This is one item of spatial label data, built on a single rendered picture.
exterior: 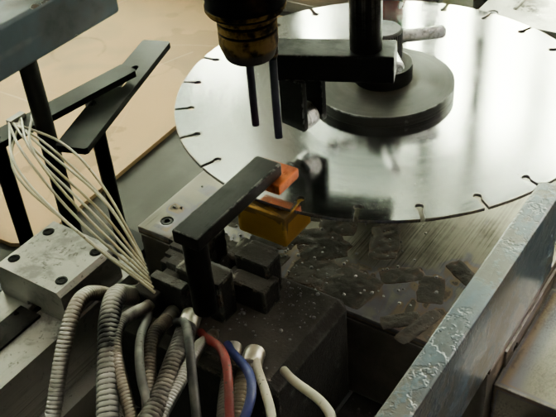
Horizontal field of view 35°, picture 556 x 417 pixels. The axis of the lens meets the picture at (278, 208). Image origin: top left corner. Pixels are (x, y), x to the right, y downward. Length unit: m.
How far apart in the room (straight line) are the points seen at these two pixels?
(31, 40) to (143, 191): 0.33
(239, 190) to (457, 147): 0.17
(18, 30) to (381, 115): 0.27
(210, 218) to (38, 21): 0.22
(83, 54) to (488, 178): 0.77
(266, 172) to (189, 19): 0.76
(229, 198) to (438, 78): 0.23
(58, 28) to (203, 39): 0.57
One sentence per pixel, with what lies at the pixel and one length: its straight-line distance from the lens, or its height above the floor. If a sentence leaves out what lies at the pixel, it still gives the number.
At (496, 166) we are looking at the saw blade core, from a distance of 0.62.
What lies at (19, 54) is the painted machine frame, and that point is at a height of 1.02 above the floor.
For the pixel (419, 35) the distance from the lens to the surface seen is 0.68.
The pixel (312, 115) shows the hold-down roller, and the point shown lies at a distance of 0.63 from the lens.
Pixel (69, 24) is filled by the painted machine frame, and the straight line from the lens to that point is 0.70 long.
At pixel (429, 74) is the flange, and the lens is 0.70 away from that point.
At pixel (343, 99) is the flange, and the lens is 0.67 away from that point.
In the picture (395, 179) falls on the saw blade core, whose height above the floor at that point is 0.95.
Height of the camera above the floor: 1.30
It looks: 38 degrees down
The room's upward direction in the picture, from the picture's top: 5 degrees counter-clockwise
